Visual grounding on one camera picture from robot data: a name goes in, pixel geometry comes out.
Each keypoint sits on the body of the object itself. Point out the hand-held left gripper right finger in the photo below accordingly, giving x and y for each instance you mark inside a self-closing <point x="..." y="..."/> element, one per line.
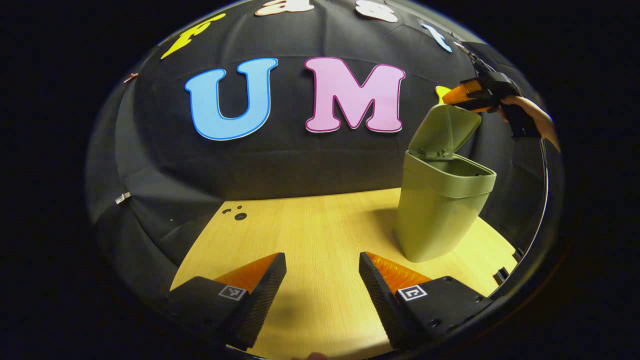
<point x="382" y="305"/>

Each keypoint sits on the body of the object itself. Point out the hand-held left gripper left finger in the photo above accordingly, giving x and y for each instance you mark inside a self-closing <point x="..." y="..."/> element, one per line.
<point x="262" y="300"/>

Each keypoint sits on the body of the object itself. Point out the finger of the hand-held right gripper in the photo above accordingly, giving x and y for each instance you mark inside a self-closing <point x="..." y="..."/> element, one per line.
<point x="465" y="92"/>
<point x="482" y="107"/>

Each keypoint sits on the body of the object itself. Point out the green desktop garbage bin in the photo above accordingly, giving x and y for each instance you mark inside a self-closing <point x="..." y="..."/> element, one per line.
<point x="435" y="220"/>

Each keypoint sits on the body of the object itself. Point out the white cloth clip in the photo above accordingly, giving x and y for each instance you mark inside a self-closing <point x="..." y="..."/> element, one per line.
<point x="122" y="197"/>

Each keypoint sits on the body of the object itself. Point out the red cloth clip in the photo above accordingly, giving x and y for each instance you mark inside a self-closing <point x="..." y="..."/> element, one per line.
<point x="131" y="77"/>

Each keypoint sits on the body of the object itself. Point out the black desk bracket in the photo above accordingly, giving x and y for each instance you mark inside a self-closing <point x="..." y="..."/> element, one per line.
<point x="519" y="254"/>
<point x="501" y="276"/>

